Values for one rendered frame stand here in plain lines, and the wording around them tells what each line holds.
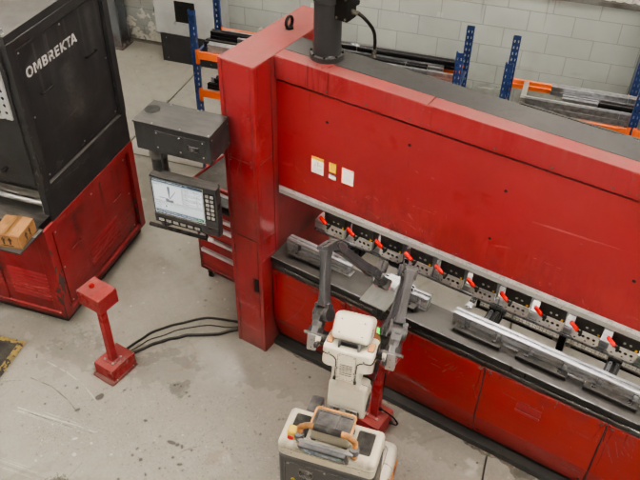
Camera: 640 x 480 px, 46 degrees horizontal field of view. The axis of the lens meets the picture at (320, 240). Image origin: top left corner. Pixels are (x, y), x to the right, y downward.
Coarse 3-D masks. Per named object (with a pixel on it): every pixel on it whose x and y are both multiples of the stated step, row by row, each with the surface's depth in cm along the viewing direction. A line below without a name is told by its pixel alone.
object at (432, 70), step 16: (224, 32) 629; (240, 32) 633; (208, 48) 614; (224, 48) 608; (352, 48) 614; (368, 48) 608; (400, 64) 592; (416, 64) 591; (432, 64) 596; (448, 64) 596; (448, 80) 581
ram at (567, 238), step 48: (288, 96) 432; (288, 144) 453; (336, 144) 431; (384, 144) 412; (432, 144) 394; (288, 192) 477; (336, 192) 453; (384, 192) 432; (432, 192) 412; (480, 192) 394; (528, 192) 378; (576, 192) 362; (432, 240) 431; (480, 240) 411; (528, 240) 394; (576, 240) 377; (624, 240) 362; (576, 288) 393; (624, 288) 377
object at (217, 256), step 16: (224, 160) 571; (192, 176) 551; (208, 176) 555; (224, 176) 555; (224, 192) 539; (224, 224) 556; (224, 240) 571; (208, 256) 595; (224, 256) 583; (224, 272) 595
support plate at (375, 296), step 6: (372, 288) 465; (378, 288) 465; (396, 288) 466; (366, 294) 461; (372, 294) 461; (378, 294) 461; (384, 294) 461; (390, 294) 461; (360, 300) 458; (366, 300) 457; (372, 300) 457; (378, 300) 457; (384, 300) 457; (390, 300) 457; (372, 306) 454; (378, 306) 453; (384, 306) 453
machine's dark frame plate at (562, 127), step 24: (288, 48) 425; (360, 72) 405; (384, 72) 405; (408, 72) 405; (456, 96) 387; (480, 96) 387; (528, 120) 370; (552, 120) 371; (600, 144) 355; (624, 144) 355
